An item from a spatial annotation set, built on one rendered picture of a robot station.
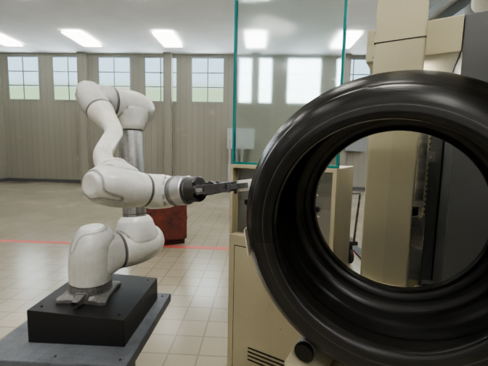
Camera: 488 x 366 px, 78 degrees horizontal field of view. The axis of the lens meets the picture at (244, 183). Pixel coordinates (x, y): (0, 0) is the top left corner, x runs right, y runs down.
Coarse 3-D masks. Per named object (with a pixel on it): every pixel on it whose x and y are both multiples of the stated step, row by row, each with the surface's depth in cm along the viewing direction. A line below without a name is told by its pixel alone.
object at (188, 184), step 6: (186, 180) 87; (192, 180) 85; (198, 180) 87; (204, 180) 90; (186, 186) 85; (192, 186) 85; (186, 192) 85; (192, 192) 84; (186, 198) 87; (192, 198) 85; (198, 198) 86; (204, 198) 89
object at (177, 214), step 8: (160, 208) 406; (168, 208) 411; (176, 208) 416; (184, 208) 421; (152, 216) 402; (160, 216) 407; (168, 216) 412; (176, 216) 417; (184, 216) 422; (160, 224) 408; (168, 224) 413; (176, 224) 418; (184, 224) 424; (168, 232) 414; (176, 232) 420; (184, 232) 425; (168, 240) 425; (176, 240) 430
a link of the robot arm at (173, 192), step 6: (168, 180) 89; (174, 180) 88; (180, 180) 87; (168, 186) 88; (174, 186) 87; (180, 186) 87; (168, 192) 88; (174, 192) 87; (180, 192) 86; (168, 198) 88; (174, 198) 87; (180, 198) 86; (174, 204) 90; (180, 204) 89; (186, 204) 89
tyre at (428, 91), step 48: (336, 96) 56; (384, 96) 51; (432, 96) 47; (480, 96) 45; (288, 144) 60; (336, 144) 83; (480, 144) 45; (288, 192) 88; (288, 240) 87; (288, 288) 62; (336, 288) 84; (384, 288) 80; (432, 288) 74; (480, 288) 69; (336, 336) 58; (384, 336) 71; (432, 336) 68; (480, 336) 48
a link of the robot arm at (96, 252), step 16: (96, 224) 119; (80, 240) 111; (96, 240) 112; (112, 240) 118; (80, 256) 110; (96, 256) 112; (112, 256) 117; (80, 272) 111; (96, 272) 113; (112, 272) 119
